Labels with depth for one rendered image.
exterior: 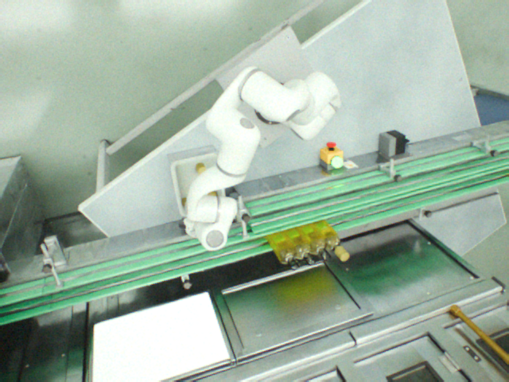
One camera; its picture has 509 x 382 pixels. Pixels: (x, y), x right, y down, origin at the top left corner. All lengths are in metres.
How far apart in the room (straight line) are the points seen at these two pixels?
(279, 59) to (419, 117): 0.72
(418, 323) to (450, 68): 1.06
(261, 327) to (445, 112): 1.23
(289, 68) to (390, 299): 0.89
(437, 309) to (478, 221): 1.08
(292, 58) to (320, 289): 0.82
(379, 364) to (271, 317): 0.36
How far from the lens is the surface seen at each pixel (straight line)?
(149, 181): 1.55
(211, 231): 1.14
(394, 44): 1.75
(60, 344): 1.63
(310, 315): 1.42
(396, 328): 1.42
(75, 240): 2.13
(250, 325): 1.41
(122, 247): 1.57
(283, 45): 1.51
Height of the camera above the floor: 2.16
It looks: 58 degrees down
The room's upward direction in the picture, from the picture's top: 143 degrees clockwise
